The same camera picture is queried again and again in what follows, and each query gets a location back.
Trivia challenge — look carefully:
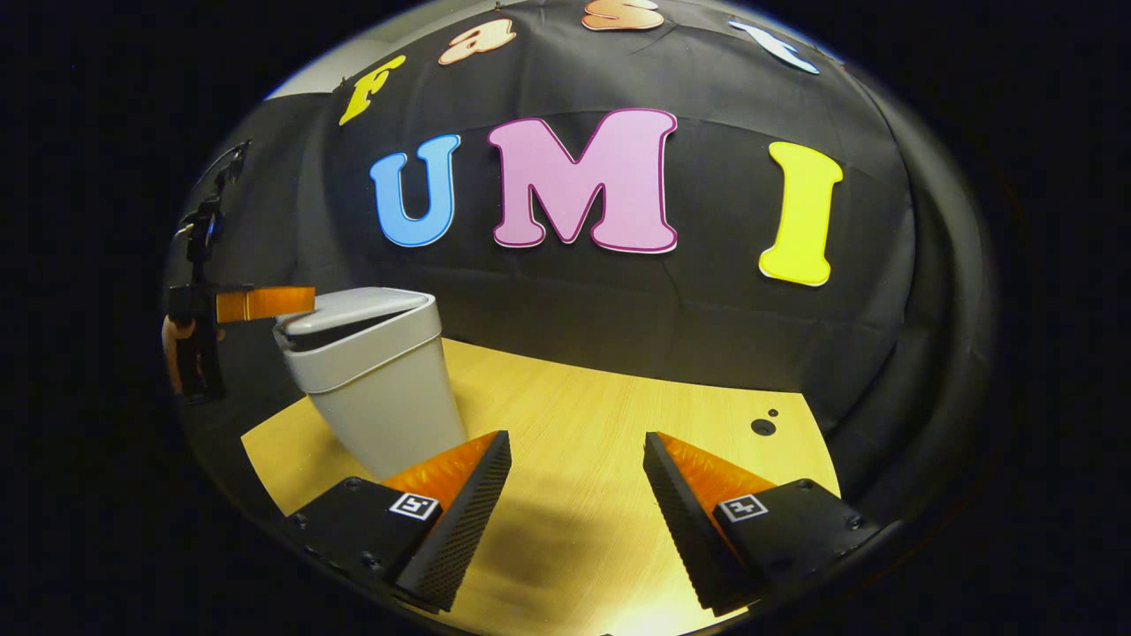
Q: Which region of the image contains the wooden desktop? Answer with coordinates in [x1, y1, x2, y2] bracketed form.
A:
[240, 338, 842, 636]

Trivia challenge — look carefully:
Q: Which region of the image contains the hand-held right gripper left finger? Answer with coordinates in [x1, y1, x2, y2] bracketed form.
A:
[274, 430, 513, 613]

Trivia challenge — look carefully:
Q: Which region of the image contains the white desktop garbage bin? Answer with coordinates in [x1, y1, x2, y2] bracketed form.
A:
[272, 287, 469, 482]

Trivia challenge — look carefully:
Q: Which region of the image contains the black backdrop cloth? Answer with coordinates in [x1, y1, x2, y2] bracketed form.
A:
[163, 0, 999, 531]

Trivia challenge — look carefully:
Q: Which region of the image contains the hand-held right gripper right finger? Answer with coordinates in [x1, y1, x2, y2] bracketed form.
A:
[643, 431, 884, 617]

